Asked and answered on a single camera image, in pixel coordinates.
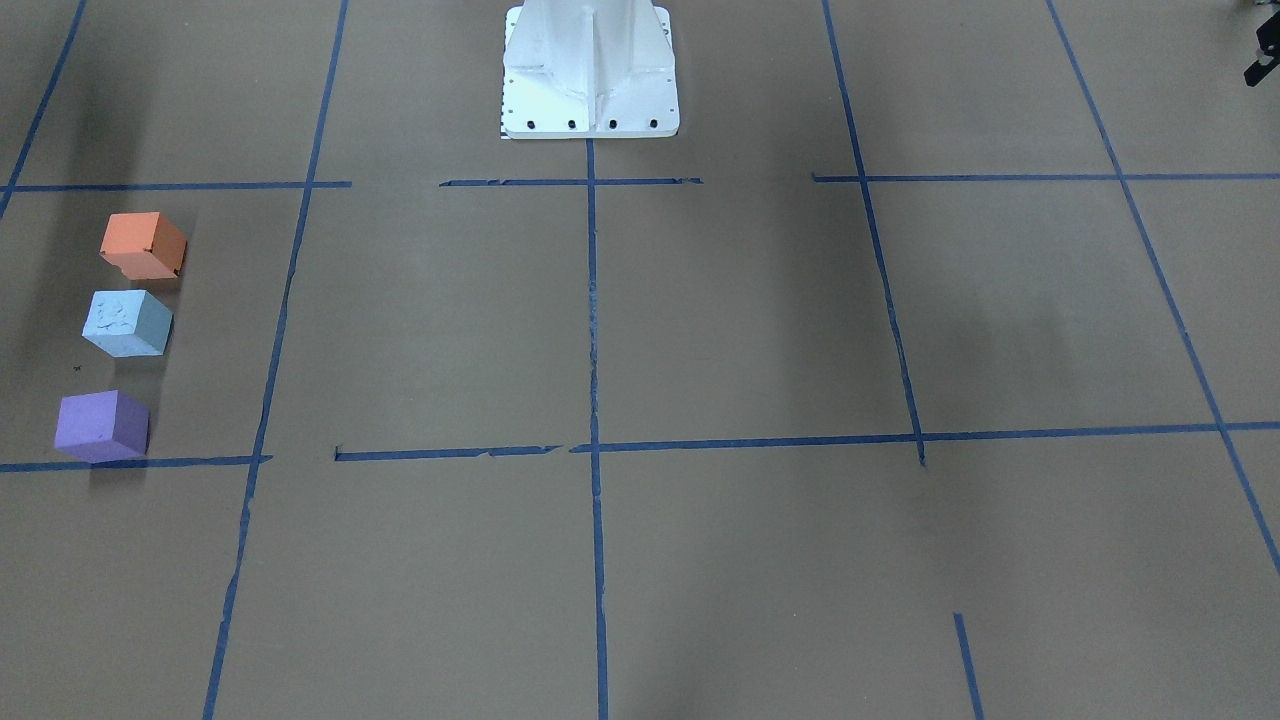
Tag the light blue block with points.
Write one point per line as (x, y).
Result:
(128, 323)

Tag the orange block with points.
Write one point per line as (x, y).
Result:
(144, 246)

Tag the purple block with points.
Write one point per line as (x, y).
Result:
(102, 427)

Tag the brown paper table cover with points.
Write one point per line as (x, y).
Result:
(928, 372)

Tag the white pedestal column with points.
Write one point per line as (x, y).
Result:
(589, 69)

